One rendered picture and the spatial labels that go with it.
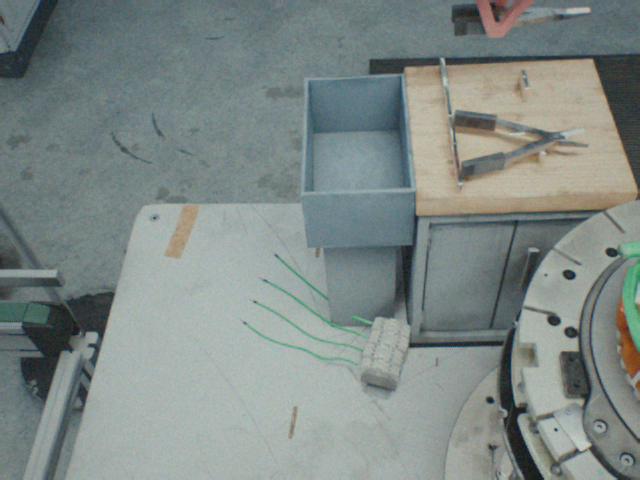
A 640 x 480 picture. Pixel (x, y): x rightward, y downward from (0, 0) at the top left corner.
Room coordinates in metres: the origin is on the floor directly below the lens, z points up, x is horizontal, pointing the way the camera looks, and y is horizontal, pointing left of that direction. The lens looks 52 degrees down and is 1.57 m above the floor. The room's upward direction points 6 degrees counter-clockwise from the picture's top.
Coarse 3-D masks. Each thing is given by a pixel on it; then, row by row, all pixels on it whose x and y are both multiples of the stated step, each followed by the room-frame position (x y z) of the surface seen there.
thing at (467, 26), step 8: (480, 16) 0.55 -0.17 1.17; (496, 16) 0.54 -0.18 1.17; (456, 24) 0.54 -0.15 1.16; (464, 24) 0.54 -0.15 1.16; (472, 24) 0.54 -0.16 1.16; (480, 24) 0.54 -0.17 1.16; (456, 32) 0.54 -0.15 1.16; (464, 32) 0.54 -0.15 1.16; (472, 32) 0.54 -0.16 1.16; (480, 32) 0.54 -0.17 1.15
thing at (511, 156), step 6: (546, 138) 0.46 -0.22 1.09; (528, 144) 0.45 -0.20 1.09; (534, 144) 0.45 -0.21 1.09; (540, 144) 0.45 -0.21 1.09; (546, 144) 0.45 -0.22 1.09; (552, 144) 0.45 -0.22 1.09; (516, 150) 0.45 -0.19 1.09; (522, 150) 0.45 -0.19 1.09; (528, 150) 0.45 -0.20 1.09; (534, 150) 0.45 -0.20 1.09; (540, 150) 0.45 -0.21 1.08; (510, 156) 0.44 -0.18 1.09; (516, 156) 0.44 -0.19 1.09; (522, 156) 0.44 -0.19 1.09; (510, 162) 0.44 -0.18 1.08
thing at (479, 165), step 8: (464, 160) 0.44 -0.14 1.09; (472, 160) 0.44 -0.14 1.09; (480, 160) 0.44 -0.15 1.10; (488, 160) 0.44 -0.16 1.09; (496, 160) 0.44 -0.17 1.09; (504, 160) 0.44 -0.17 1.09; (464, 168) 0.43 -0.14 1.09; (472, 168) 0.43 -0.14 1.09; (480, 168) 0.43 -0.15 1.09; (488, 168) 0.43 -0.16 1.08; (496, 168) 0.44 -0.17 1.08; (464, 176) 0.43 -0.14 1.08
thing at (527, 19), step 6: (540, 12) 0.55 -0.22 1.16; (546, 12) 0.55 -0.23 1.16; (522, 18) 0.54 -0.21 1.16; (528, 18) 0.54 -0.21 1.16; (534, 18) 0.54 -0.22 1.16; (540, 18) 0.54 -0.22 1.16; (546, 18) 0.54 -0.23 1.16; (552, 18) 0.54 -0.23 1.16; (516, 24) 0.54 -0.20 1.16; (522, 24) 0.54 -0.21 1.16; (528, 24) 0.54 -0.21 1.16
